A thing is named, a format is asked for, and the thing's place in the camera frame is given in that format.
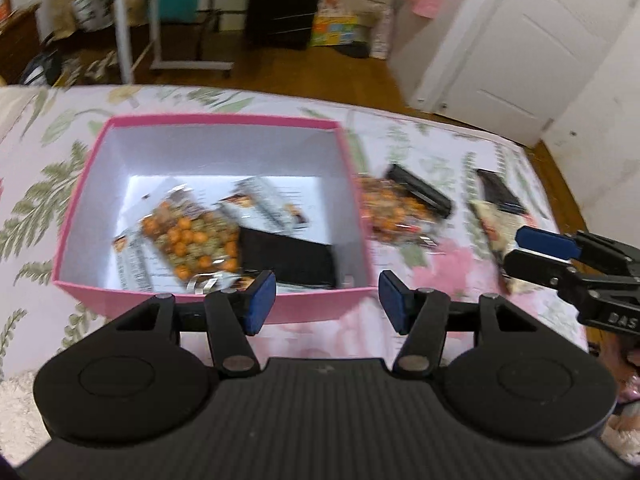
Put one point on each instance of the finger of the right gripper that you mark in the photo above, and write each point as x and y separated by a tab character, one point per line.
537	268
551	244

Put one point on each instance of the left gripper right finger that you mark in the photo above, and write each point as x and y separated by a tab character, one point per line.
421	316

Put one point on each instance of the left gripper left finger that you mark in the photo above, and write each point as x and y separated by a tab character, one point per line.
233	316

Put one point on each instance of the peanut snack bag front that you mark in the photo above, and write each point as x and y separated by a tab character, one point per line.
201	244

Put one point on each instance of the peanut snack bag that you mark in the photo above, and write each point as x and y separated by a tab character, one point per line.
394	215
201	244

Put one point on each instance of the black snack pack under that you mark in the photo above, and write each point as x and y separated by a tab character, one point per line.
291	260

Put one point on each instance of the white wafer bar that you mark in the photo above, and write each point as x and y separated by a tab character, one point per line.
140	266
257	204

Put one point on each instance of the cream rice cracker bag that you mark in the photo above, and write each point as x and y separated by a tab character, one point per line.
500	228

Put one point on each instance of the black snack pack right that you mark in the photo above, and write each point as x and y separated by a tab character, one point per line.
497	193

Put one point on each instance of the black snack pack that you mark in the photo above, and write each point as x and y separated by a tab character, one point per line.
439	203
497	193

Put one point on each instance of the black snack pack left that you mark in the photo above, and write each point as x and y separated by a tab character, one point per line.
439	203

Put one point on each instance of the floral bed sheet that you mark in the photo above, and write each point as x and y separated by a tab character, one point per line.
47	135

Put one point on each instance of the peanut snack bag back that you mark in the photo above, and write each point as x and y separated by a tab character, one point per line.
394	215

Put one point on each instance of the pink cardboard box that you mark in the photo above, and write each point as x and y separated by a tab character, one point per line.
138	159

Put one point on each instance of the white door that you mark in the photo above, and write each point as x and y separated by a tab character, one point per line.
529	60

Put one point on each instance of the white rolling side table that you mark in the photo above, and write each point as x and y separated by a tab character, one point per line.
170	34

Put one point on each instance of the colourful toy box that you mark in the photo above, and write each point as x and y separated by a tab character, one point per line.
338	25

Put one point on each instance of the black air purifier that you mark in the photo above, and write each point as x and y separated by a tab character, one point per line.
285	24

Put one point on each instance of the wooden nightstand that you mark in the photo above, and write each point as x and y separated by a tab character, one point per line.
19	42

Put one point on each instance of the wooden bed frame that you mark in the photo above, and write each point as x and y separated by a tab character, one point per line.
564	208

